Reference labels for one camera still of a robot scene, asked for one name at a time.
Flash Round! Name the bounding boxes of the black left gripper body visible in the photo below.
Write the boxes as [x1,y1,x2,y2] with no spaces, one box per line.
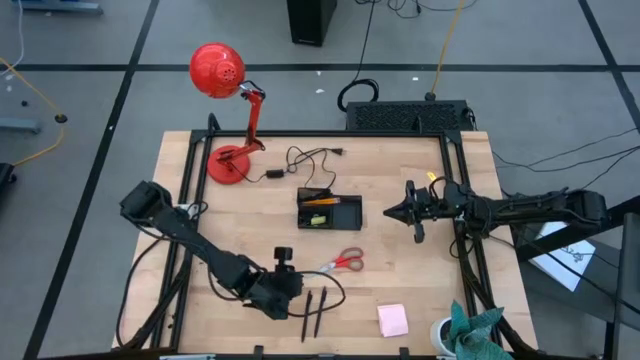
[243,269,305,322]

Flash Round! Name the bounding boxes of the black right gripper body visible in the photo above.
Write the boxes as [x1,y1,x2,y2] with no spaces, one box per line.
[404,179,454,225]

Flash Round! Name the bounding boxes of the black pen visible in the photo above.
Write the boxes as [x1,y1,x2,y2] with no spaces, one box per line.
[299,289,314,344]
[312,285,329,340]

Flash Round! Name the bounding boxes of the red-handled scissors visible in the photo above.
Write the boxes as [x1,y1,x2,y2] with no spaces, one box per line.
[318,246,366,275]

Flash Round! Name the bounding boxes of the pink sticky note pad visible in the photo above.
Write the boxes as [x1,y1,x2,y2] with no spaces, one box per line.
[376,302,411,339]

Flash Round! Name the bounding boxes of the black mesh desk organizer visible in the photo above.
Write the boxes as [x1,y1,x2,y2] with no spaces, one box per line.
[296,186,364,232]

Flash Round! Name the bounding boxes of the black vented computer case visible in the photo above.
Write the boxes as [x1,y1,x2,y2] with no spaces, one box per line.
[344,99,475,134]

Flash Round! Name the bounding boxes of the green plant in white pot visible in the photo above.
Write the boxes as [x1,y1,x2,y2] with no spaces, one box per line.
[429,299,517,360]

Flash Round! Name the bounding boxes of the white printed sheet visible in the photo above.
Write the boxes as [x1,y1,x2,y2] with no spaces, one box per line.
[528,219,598,293]

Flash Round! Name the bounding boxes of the black tower case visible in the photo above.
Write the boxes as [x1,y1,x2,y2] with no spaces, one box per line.
[285,0,339,48]

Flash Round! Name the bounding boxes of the black beam rig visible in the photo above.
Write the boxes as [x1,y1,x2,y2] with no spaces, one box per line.
[516,193,640,360]

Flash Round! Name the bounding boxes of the red desk lamp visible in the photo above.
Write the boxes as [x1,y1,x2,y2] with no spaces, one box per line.
[188,41,268,187]

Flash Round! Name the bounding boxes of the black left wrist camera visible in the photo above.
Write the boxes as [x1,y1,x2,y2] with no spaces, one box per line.
[272,245,294,274]

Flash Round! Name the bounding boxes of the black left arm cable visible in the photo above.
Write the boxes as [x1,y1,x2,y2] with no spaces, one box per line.
[287,270,348,319]

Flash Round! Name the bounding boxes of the black metal table frame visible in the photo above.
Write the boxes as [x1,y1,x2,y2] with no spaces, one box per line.
[115,113,541,360]

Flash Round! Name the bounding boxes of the black lamp power cable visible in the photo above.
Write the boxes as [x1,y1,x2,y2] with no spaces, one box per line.
[238,145,346,193]

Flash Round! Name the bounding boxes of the black coiled floor cable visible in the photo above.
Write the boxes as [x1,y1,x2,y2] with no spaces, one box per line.
[336,0,381,114]

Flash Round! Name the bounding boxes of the yellow hanging cable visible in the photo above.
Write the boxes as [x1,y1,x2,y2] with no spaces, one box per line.
[423,0,467,102]

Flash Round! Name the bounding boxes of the yellow floor cable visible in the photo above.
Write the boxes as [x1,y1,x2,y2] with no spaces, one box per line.
[0,55,70,167]

